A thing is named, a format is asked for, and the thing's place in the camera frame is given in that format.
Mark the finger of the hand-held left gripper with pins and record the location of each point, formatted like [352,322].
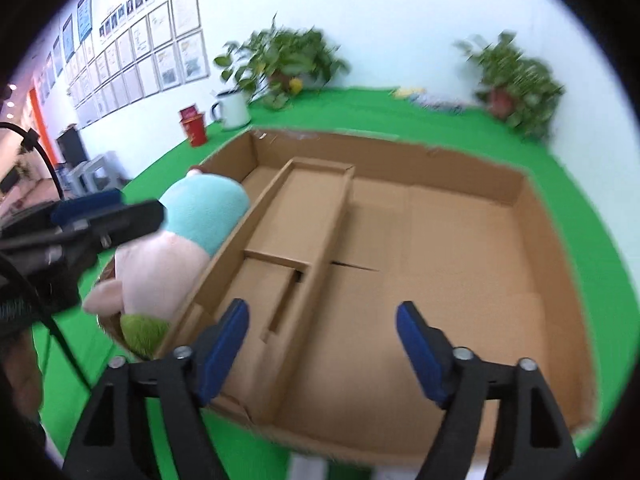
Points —
[85,207]
[135,220]

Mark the pink and teal plush toy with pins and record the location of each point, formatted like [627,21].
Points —
[165,265]

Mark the potted plant in red pot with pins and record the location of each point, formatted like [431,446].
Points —
[520,80]

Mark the red card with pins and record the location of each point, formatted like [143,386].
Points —
[188,112]

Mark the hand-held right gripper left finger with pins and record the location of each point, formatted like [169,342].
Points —
[225,355]

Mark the grey plastic stool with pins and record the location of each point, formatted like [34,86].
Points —
[102,170]
[77,177]

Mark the large bushy potted plant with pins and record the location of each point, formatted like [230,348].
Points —
[285,55]

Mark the orange door frame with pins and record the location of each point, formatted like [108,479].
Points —
[36,110]

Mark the black cabinet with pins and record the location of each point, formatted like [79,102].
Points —
[71,146]

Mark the patterned tissue packet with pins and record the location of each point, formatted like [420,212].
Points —
[440,102]

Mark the blue wall poster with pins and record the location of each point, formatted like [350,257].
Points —
[68,37]
[57,57]
[85,15]

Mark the group of framed wall documents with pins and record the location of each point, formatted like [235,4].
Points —
[150,60]

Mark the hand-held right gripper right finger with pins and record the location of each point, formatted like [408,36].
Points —
[425,355]

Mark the white enamel mug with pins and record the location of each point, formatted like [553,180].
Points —
[234,110]

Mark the yellow paper item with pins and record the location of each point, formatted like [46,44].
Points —
[407,93]

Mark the red cup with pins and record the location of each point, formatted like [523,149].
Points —
[195,130]

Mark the large cardboard box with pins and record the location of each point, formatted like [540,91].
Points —
[450,260]

